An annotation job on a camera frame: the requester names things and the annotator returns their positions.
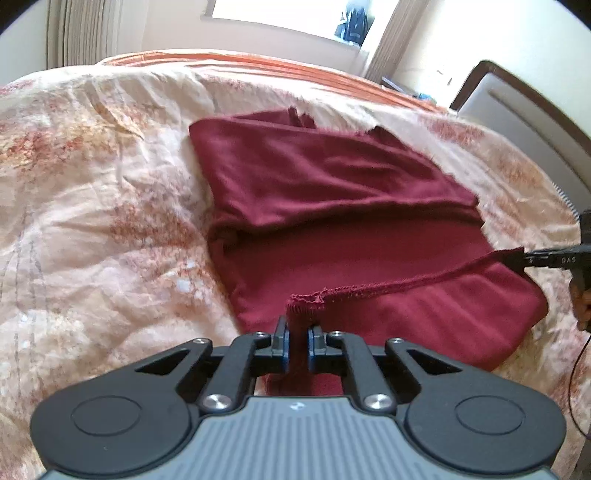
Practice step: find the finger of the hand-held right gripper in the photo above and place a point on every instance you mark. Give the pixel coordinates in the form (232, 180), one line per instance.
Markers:
(521, 258)

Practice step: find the beige pleated curtain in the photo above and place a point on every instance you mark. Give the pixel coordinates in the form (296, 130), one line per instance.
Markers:
(392, 37)
(87, 27)

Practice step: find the blue tissue box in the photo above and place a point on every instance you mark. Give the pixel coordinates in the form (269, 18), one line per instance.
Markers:
(425, 96)

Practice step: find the person's right hand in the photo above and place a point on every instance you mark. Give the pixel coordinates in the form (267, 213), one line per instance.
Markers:
(581, 302)

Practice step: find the black white houndstooth pillow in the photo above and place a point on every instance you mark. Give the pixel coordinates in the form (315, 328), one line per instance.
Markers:
(569, 200)

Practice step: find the grey padded wooden headboard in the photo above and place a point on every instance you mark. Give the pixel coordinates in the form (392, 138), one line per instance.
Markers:
(531, 124)

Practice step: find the dark blue backpack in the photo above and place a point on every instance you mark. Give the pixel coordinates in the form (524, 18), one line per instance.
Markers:
(352, 23)

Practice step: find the white wall socket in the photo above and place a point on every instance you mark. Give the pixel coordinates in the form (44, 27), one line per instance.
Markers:
(444, 75)

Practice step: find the bright window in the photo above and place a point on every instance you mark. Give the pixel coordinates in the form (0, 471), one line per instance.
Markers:
(277, 14)

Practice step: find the dark red long-sleeved sweater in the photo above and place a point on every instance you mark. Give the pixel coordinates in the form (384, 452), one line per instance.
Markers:
(351, 221)

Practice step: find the orange striped bed sheet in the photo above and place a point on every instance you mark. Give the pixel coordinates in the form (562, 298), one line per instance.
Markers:
(295, 69)

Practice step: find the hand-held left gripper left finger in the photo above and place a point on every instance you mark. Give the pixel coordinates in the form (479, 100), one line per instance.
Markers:
(282, 342)

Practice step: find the floral beige quilt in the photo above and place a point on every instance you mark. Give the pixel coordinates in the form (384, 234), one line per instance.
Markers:
(101, 207)

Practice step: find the grey nightstand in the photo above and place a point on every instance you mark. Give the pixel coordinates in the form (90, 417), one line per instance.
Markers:
(395, 85)

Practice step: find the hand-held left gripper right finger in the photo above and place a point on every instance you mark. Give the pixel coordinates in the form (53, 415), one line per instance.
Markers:
(315, 344)

